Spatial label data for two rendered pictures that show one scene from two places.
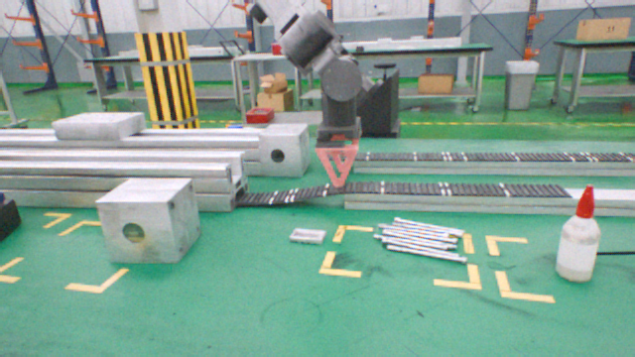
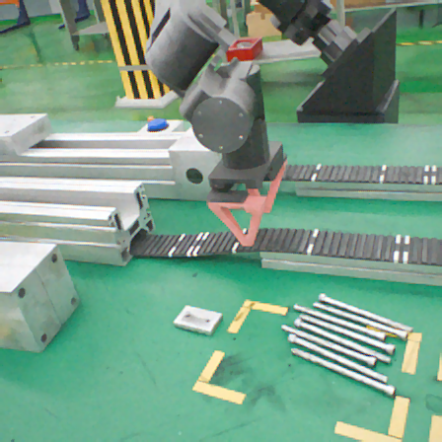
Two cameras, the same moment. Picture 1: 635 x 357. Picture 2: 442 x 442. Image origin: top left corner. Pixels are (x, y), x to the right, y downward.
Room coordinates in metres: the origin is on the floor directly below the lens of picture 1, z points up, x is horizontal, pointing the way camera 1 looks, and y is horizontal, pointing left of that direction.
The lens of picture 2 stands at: (0.16, -0.15, 1.17)
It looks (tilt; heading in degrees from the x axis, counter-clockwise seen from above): 32 degrees down; 17
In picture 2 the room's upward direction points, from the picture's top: 11 degrees counter-clockwise
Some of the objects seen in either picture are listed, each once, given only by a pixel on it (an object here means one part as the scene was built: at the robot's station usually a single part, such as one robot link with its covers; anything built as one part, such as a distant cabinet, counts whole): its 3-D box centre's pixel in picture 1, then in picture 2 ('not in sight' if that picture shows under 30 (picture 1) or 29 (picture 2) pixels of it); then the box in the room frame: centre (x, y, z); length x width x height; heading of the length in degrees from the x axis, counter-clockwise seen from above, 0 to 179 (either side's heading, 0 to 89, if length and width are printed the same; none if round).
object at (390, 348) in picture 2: (420, 235); (344, 331); (0.54, -0.14, 0.78); 0.11 x 0.01 x 0.01; 62
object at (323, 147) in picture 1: (338, 157); (246, 207); (0.66, -0.03, 0.88); 0.07 x 0.07 x 0.09; 81
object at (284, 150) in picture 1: (287, 148); (211, 160); (0.91, 0.07, 0.83); 0.12 x 0.09 x 0.10; 170
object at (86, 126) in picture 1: (102, 131); (5, 140); (0.97, 0.51, 0.87); 0.16 x 0.11 x 0.07; 80
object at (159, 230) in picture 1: (157, 215); (22, 288); (0.57, 0.25, 0.83); 0.11 x 0.10 x 0.10; 173
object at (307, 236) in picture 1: (308, 236); (198, 320); (0.56, 0.02, 0.78); 0.05 x 0.03 x 0.01; 74
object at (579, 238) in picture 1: (580, 231); not in sight; (0.44, -0.31, 0.84); 0.04 x 0.04 x 0.12
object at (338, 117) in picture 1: (338, 112); (244, 144); (0.68, -0.04, 0.95); 0.10 x 0.07 x 0.07; 171
